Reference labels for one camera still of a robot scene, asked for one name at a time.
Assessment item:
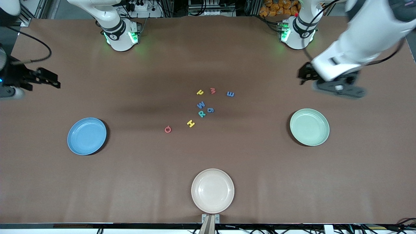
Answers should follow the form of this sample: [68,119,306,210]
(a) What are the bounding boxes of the green plate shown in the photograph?
[290,108,330,147]

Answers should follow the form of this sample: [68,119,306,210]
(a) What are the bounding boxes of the blue plate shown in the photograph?
[67,117,107,156]

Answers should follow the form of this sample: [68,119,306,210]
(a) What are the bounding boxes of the beige pink plate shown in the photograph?
[191,168,235,214]

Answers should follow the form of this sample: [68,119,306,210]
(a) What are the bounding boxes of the orange snack bags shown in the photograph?
[259,0,301,17]

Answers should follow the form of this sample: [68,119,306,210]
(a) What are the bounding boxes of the grey electronics box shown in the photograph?
[188,0,237,17]

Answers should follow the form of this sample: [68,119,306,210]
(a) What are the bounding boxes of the white power strip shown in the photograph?
[124,0,163,18]

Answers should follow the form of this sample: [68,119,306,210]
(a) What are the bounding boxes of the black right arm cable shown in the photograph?
[6,25,52,64]

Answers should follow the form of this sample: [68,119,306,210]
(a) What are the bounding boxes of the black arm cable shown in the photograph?
[301,0,407,67]
[6,25,52,64]

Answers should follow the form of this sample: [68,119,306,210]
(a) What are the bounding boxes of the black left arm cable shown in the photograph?
[301,0,407,67]

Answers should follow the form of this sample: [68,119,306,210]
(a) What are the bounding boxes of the aluminium frame profile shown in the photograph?
[19,0,44,27]

